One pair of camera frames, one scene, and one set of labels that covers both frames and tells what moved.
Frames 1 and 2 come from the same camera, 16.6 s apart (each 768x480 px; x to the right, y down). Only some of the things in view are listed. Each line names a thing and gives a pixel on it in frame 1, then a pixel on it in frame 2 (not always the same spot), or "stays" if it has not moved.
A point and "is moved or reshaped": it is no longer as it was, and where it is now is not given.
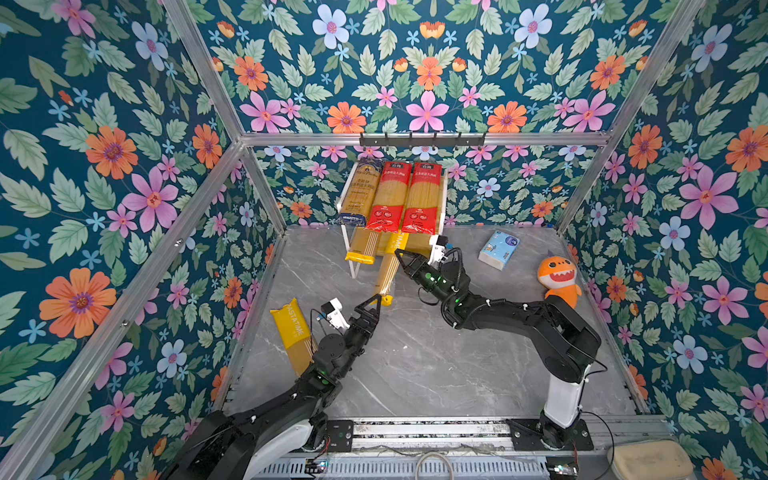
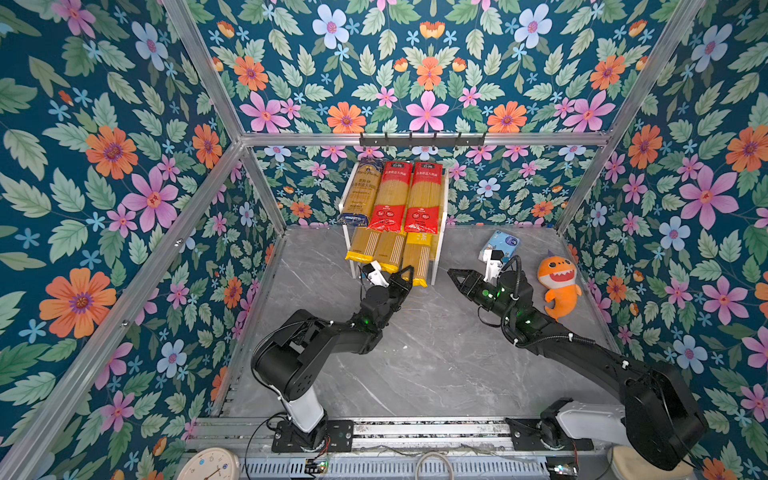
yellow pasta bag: x=363 y=246 stays
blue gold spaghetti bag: x=362 y=192 stays
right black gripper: x=418 y=269 -> x=472 y=285
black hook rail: x=422 y=142 stays
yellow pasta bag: x=389 y=265 is moved or reshaped
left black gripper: x=363 y=318 -> x=403 y=286
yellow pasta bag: x=294 y=333 is moved or reshaped
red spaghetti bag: x=390 y=197 stays
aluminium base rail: x=609 y=436 stays
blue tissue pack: x=499 y=250 stays
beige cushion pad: x=652 y=460 stays
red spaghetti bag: x=422 y=207 stays
